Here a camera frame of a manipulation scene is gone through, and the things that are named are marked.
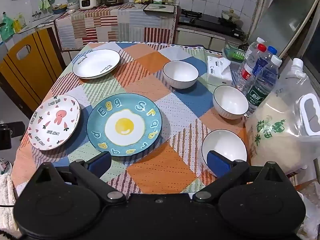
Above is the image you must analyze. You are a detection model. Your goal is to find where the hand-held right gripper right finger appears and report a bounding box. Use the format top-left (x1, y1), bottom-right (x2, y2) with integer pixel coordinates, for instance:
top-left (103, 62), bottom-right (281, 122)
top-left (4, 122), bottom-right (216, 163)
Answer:
top-left (192, 150), bottom-right (288, 203)

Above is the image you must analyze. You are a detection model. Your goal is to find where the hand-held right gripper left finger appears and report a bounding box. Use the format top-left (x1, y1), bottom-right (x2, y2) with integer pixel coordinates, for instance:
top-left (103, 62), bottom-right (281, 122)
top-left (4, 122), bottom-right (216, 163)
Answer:
top-left (37, 151), bottom-right (127, 204)

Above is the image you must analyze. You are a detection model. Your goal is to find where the white dark-rimmed bowl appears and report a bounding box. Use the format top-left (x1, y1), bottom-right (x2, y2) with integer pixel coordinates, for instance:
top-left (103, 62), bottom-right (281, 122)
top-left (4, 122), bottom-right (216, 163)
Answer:
top-left (201, 129), bottom-right (248, 178)
top-left (213, 85), bottom-right (249, 120)
top-left (162, 60), bottom-right (199, 90)

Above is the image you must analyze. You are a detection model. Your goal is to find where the blue fried egg plate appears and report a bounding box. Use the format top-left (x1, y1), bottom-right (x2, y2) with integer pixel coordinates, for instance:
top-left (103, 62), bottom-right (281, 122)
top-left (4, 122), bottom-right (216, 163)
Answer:
top-left (86, 93), bottom-right (163, 157)

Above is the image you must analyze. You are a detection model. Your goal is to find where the white rabbit print plate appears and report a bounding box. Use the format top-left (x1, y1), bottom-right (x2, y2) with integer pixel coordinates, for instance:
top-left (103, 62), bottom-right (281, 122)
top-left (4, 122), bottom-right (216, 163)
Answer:
top-left (27, 94), bottom-right (81, 151)

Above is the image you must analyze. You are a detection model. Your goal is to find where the white dark-rimmed plate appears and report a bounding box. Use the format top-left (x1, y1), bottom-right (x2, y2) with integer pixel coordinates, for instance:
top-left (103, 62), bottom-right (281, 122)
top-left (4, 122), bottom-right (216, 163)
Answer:
top-left (72, 49), bottom-right (121, 80)

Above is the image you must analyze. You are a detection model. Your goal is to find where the white sneaker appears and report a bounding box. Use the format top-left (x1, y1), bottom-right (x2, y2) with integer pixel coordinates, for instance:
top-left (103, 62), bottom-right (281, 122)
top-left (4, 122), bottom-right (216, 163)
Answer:
top-left (0, 157), bottom-right (13, 178)

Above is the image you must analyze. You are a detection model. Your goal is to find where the patchwork tablecloth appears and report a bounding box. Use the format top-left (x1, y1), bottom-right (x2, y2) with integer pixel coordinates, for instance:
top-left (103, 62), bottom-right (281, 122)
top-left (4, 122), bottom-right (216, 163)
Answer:
top-left (11, 41), bottom-right (253, 198)

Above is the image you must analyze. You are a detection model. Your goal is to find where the clear plastic rice bag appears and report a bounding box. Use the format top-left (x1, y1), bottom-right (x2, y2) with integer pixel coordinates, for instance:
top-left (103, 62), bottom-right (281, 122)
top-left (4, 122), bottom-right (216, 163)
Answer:
top-left (245, 58), bottom-right (320, 178)

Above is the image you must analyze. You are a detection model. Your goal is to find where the yellow wooden chair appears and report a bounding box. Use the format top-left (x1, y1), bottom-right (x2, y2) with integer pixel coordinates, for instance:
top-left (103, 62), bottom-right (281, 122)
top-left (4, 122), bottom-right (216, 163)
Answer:
top-left (0, 27), bottom-right (64, 113)

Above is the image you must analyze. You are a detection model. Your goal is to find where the white towel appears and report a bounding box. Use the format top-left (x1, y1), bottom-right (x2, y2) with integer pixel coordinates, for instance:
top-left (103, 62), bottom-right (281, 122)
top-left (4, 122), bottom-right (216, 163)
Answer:
top-left (0, 172), bottom-right (23, 238)

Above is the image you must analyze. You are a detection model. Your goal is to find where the green label water bottle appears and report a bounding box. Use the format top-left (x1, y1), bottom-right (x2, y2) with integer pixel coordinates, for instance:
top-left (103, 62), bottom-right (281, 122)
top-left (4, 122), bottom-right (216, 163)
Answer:
top-left (244, 55), bottom-right (282, 118)

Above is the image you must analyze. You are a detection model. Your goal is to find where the white tissue pack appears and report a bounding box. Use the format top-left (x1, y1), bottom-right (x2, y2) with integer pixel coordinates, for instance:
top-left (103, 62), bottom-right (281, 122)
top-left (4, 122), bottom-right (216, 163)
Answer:
top-left (206, 56), bottom-right (234, 87)

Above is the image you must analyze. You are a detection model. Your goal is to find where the red cap water bottle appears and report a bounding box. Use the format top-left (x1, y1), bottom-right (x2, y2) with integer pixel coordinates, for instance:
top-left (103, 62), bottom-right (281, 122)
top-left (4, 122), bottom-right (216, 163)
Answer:
top-left (236, 44), bottom-right (267, 92)

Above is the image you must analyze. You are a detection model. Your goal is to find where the blue cap water bottle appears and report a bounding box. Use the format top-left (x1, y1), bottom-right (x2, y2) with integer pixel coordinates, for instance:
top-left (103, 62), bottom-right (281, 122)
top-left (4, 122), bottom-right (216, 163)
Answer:
top-left (251, 46), bottom-right (278, 80)

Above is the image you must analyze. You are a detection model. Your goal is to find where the green plastic bag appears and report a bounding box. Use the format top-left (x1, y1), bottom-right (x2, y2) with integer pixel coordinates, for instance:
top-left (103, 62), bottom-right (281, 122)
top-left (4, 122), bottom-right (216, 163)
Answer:
top-left (0, 12), bottom-right (15, 42)

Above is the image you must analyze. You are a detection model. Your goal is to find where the green plastic basket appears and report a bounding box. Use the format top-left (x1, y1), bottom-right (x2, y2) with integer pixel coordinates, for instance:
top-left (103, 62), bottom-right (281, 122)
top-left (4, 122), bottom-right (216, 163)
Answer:
top-left (224, 41), bottom-right (247, 62)

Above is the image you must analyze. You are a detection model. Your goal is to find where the yellow bottle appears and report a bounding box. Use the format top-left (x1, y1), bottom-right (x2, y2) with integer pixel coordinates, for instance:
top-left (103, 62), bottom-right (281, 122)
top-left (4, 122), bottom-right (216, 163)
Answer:
top-left (14, 14), bottom-right (27, 32)

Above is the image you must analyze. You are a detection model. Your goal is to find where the clear white cap water bottle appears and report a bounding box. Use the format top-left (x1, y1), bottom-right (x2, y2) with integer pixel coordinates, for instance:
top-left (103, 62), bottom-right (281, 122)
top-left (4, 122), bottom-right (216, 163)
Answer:
top-left (241, 37), bottom-right (265, 68)

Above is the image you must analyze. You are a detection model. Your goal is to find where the striped patchwork cabinet cloth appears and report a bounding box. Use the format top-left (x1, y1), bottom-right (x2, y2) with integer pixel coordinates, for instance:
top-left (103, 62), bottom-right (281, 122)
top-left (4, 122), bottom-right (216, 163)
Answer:
top-left (55, 4), bottom-right (178, 52)

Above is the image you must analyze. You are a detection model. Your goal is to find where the blue bowl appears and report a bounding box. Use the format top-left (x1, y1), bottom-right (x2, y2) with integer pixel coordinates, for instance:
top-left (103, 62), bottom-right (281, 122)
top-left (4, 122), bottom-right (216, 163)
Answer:
top-left (52, 4), bottom-right (68, 15)

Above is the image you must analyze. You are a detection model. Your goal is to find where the black gas stove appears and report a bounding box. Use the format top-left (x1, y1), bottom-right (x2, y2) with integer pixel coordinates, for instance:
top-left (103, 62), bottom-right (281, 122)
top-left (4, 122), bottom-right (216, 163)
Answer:
top-left (179, 9), bottom-right (247, 40)

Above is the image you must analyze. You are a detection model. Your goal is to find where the pale lidded pot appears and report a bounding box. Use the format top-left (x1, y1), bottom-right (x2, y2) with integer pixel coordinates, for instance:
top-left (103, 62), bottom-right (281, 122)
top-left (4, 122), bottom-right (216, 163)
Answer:
top-left (221, 9), bottom-right (241, 23)

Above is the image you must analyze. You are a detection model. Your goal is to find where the grey refrigerator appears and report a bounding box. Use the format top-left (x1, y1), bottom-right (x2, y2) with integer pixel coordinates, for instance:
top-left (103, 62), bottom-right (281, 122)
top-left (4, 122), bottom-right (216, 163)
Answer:
top-left (246, 0), bottom-right (319, 58)

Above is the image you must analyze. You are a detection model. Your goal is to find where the white rice cooker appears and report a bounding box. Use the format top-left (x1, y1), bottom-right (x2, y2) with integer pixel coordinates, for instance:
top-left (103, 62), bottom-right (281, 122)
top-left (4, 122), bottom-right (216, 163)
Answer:
top-left (79, 0), bottom-right (100, 10)

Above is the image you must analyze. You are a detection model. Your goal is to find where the black cutting board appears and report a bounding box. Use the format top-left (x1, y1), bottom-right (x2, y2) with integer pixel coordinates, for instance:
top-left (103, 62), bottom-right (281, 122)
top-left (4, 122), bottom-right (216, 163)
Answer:
top-left (143, 3), bottom-right (175, 13)

